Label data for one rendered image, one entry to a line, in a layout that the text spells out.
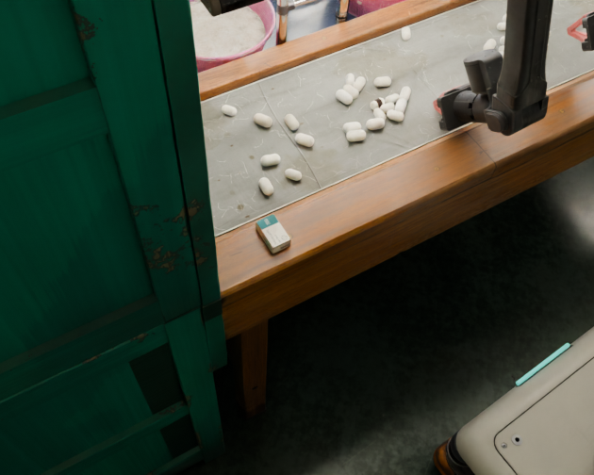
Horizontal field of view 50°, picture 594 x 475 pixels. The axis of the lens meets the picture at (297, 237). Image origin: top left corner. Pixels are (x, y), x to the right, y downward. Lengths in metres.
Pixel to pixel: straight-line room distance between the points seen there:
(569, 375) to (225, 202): 0.92
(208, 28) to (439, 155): 0.59
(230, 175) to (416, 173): 0.34
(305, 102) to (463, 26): 0.44
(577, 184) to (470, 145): 1.13
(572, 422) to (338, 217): 0.78
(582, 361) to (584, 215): 0.74
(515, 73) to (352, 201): 0.34
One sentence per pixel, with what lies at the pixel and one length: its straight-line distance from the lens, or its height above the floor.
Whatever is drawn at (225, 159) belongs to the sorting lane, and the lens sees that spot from 1.21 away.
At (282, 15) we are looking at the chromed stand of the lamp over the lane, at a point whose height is 0.83.
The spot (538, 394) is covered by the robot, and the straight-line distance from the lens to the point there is 1.60.
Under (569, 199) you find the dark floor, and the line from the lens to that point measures 2.31.
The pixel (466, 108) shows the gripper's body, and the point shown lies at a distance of 1.22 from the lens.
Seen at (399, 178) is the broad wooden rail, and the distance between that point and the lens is 1.18.
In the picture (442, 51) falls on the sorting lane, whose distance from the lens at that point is 1.48.
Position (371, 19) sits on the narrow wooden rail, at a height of 0.76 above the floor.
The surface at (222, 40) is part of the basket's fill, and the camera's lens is 1.46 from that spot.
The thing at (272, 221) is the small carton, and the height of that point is 0.79.
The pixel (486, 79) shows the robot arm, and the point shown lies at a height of 0.93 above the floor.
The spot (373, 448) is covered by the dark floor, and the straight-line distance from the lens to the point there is 1.75.
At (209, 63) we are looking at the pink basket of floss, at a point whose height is 0.75.
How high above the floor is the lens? 1.68
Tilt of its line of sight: 57 degrees down
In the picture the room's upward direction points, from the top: 6 degrees clockwise
